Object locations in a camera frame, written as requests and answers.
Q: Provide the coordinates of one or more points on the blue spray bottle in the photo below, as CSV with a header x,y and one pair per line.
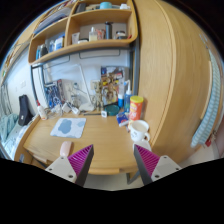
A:
x,y
127,96

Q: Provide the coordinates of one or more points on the striped hanging towel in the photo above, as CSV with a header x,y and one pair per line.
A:
x,y
204,129

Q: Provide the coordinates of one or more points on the blue picture box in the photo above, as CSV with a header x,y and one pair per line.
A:
x,y
54,93

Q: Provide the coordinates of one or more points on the teal round tin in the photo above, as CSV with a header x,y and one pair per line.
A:
x,y
112,110

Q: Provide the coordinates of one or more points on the blue small packet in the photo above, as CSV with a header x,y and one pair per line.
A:
x,y
122,119

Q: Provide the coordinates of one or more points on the wooden wall shelf unit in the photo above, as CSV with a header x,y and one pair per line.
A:
x,y
124,30

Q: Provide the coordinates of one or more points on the blue grey mouse pad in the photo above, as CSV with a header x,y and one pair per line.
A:
x,y
69,128

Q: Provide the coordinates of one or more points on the white ceramic mug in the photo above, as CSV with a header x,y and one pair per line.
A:
x,y
139,131

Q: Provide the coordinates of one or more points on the pink computer mouse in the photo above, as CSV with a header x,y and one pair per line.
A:
x,y
65,148

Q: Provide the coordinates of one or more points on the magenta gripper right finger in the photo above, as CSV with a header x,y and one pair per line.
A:
x,y
153,167

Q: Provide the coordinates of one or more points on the orange yellow snack canister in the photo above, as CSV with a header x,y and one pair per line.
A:
x,y
136,103

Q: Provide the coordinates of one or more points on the white tube bottle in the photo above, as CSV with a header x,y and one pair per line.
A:
x,y
120,95

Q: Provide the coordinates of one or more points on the black tumbler on shelf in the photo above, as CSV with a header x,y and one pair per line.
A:
x,y
108,29

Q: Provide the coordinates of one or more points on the wooden wardrobe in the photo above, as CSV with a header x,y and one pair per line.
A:
x,y
174,77

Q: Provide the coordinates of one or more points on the white bottle red cap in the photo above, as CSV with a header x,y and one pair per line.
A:
x,y
41,111

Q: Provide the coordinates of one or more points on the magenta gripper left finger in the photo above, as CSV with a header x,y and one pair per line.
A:
x,y
75,167

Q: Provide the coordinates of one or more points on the clear pump bottle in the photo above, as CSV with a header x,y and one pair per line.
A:
x,y
93,35

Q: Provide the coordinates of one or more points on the colourful poster book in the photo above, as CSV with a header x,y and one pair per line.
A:
x,y
112,78

